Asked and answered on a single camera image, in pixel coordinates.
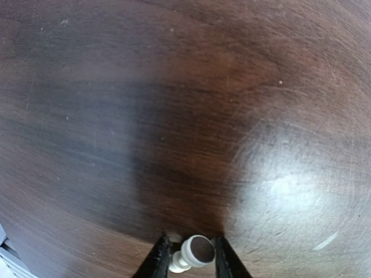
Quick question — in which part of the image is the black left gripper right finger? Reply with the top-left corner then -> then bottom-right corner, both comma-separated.
213,236 -> 252,278

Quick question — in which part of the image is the white chess queen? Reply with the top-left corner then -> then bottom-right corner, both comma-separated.
169,235 -> 216,273

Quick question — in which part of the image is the aluminium front rail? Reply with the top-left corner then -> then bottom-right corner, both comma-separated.
1,226 -> 36,278

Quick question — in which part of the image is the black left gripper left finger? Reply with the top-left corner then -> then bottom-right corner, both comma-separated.
136,235 -> 172,278

